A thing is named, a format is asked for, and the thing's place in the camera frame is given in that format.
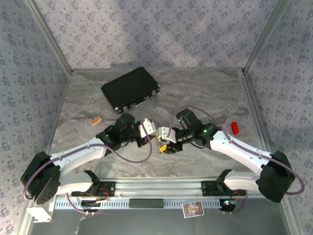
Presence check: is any black hard case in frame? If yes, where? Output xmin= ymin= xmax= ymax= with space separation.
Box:
xmin=101 ymin=67 xmax=161 ymax=114

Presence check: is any red toy brick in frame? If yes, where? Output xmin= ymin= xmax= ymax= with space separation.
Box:
xmin=230 ymin=121 xmax=241 ymax=136

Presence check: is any black rectangular pad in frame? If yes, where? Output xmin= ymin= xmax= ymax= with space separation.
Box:
xmin=129 ymin=199 xmax=164 ymax=209

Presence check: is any colourful picture card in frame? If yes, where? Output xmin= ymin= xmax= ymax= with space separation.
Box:
xmin=181 ymin=200 xmax=205 ymax=218

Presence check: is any black base electronics board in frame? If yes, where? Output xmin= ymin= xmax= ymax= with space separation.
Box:
xmin=80 ymin=199 xmax=110 ymax=212
xmin=219 ymin=198 xmax=238 ymax=212

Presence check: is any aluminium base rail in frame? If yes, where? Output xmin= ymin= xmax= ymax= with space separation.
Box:
xmin=99 ymin=180 xmax=235 ymax=198

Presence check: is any aluminium table edge rail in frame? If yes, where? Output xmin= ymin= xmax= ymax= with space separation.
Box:
xmin=18 ymin=70 xmax=73 ymax=235
xmin=241 ymin=70 xmax=306 ymax=235

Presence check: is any slotted grey cable duct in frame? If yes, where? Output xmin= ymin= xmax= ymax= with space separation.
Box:
xmin=54 ymin=197 xmax=237 ymax=210

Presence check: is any grey metal base plate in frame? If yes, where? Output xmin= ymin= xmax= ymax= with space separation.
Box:
xmin=24 ymin=208 xmax=293 ymax=235

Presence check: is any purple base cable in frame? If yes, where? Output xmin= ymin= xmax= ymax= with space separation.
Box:
xmin=224 ymin=190 xmax=248 ymax=215
xmin=66 ymin=192 xmax=97 ymax=215

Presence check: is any aluminium frame post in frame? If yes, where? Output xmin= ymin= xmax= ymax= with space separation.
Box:
xmin=24 ymin=0 xmax=73 ymax=74
xmin=242 ymin=0 xmax=291 ymax=74

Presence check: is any white plastic bracket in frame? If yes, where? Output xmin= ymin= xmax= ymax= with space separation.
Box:
xmin=26 ymin=207 xmax=53 ymax=223

